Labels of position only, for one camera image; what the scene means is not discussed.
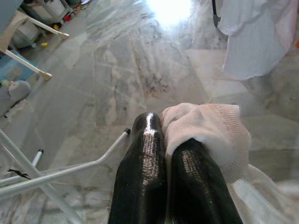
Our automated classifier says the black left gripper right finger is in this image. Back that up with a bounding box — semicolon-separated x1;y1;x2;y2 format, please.
164;138;245;224

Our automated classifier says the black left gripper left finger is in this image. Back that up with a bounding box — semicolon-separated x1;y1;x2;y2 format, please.
107;111;169;224

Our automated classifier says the cream knit garment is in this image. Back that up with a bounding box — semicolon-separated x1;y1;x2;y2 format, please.
160;102;299;224

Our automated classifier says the pale blue folding table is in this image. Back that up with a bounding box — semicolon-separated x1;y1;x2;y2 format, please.
0;127;131;224

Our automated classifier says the white shirt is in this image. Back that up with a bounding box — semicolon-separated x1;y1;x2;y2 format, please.
217;0;299;81

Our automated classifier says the grey plush toy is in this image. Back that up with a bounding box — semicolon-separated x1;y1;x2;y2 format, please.
0;80;32;117

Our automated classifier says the white baby high chair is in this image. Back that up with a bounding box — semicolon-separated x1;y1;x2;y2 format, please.
0;9;71;81

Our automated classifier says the black metal drying rack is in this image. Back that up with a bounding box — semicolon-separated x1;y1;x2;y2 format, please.
211;0;221;28

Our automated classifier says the grey storage trolley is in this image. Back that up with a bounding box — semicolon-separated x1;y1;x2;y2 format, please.
21;0;73;24

